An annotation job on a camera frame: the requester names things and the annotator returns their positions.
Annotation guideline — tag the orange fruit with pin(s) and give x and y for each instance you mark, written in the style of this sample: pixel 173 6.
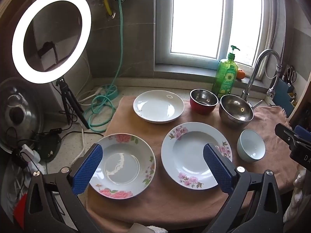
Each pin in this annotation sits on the orange fruit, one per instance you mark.
pixel 241 74

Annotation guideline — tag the person's right hand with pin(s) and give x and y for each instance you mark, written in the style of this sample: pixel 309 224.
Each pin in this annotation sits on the person's right hand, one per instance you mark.
pixel 301 194

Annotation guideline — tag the red object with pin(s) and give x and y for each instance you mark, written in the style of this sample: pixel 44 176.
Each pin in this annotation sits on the red object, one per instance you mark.
pixel 20 208

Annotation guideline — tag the chrome faucet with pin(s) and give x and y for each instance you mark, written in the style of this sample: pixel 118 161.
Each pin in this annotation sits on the chrome faucet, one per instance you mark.
pixel 252 75

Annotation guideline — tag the grey-blue utensil holder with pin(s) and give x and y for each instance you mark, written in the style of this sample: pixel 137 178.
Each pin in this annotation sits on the grey-blue utensil holder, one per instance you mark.
pixel 285 97

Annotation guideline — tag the glass pot lid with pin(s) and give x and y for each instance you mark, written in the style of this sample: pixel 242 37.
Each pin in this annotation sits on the glass pot lid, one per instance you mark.
pixel 21 94

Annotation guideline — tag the chrome sprayer head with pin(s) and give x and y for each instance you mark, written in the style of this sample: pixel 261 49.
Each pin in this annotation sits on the chrome sprayer head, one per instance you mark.
pixel 273 89

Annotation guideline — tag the white charger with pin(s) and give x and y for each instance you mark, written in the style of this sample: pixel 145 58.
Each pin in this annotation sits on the white charger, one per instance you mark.
pixel 29 154

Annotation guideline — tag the scissors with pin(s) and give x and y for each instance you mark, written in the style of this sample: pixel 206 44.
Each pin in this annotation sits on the scissors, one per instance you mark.
pixel 291 74

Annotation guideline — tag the stainless steel bowl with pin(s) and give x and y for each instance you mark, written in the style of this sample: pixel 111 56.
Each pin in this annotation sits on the stainless steel bowl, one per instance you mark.
pixel 235 112

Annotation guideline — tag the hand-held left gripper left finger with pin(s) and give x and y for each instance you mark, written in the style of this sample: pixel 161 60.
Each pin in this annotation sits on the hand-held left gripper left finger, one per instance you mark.
pixel 90 167

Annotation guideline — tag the black tripod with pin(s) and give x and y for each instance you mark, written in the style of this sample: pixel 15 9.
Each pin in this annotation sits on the black tripod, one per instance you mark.
pixel 64 94

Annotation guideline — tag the light blue bowl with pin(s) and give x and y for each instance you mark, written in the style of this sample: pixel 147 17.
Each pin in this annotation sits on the light blue bowl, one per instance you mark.
pixel 251 146

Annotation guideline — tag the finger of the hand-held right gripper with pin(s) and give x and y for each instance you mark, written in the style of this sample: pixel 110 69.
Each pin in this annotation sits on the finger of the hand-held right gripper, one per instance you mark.
pixel 284 134
pixel 302 132

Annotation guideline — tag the rose pattern plate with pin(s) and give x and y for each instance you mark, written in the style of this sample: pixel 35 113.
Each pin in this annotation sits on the rose pattern plate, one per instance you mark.
pixel 126 160

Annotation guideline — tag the white framed window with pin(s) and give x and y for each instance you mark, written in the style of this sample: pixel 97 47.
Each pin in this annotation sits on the white framed window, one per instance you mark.
pixel 194 17

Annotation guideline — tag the black stand base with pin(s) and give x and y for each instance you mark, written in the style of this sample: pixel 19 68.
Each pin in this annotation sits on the black stand base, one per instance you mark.
pixel 48 145

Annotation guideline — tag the red bowl with steel inside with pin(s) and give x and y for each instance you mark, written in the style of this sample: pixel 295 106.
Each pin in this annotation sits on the red bowl with steel inside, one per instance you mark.
pixel 203 102

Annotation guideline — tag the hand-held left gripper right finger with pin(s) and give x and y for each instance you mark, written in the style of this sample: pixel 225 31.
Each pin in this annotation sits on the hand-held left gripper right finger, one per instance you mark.
pixel 218 167

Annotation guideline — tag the green dish soap bottle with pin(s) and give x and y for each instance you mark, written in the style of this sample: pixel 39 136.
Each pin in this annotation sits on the green dish soap bottle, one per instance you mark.
pixel 226 77

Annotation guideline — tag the brown towel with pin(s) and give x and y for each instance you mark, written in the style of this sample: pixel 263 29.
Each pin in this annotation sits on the brown towel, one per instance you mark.
pixel 150 211

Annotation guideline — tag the plain white plate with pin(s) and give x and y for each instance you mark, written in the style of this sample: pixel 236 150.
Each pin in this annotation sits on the plain white plate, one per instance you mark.
pixel 158 106

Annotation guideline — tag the pink blossom pattern plate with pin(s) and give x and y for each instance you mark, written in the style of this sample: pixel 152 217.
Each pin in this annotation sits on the pink blossom pattern plate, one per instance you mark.
pixel 187 155

